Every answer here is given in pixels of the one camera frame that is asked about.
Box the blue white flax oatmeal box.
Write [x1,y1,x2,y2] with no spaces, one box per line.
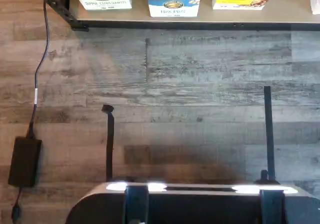
[144,0,204,18]

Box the dark grey robot base platform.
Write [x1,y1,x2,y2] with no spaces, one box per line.
[65,180,320,224]

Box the black power cord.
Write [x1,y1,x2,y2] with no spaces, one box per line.
[28,0,51,139]

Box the black power adapter brick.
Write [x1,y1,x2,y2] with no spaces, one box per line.
[7,135,43,189]

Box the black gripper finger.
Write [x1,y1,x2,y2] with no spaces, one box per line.
[259,188,287,224]
[124,185,150,224]

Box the thin black adapter cord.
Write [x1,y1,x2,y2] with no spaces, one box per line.
[10,185,24,224]

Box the black metal shelf rack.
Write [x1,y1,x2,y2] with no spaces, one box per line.
[26,0,320,33]

